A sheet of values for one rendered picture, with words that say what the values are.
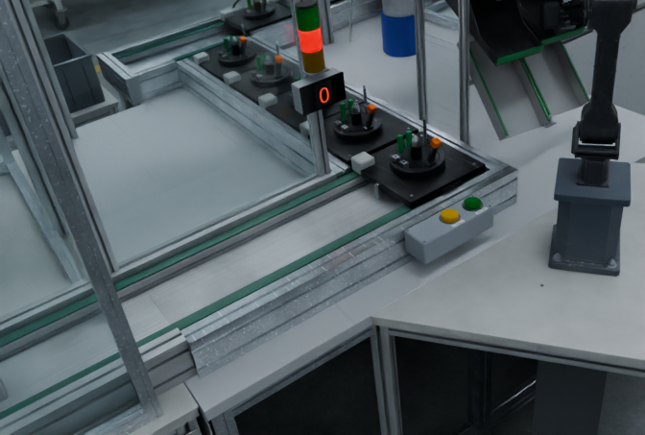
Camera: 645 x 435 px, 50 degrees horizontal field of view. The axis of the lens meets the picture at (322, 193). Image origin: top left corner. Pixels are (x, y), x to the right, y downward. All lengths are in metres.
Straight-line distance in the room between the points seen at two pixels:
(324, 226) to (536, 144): 0.70
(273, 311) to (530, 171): 0.84
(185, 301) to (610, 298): 0.90
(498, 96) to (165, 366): 1.06
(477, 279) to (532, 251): 0.16
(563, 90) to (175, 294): 1.14
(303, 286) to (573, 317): 0.55
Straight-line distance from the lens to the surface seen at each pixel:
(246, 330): 1.44
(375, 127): 1.90
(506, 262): 1.63
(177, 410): 1.42
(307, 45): 1.57
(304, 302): 1.48
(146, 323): 1.53
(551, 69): 1.98
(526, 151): 2.02
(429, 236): 1.53
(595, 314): 1.53
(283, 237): 1.65
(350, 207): 1.72
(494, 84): 1.86
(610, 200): 1.50
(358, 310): 1.52
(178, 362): 1.42
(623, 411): 2.49
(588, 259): 1.61
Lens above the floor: 1.91
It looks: 34 degrees down
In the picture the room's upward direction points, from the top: 8 degrees counter-clockwise
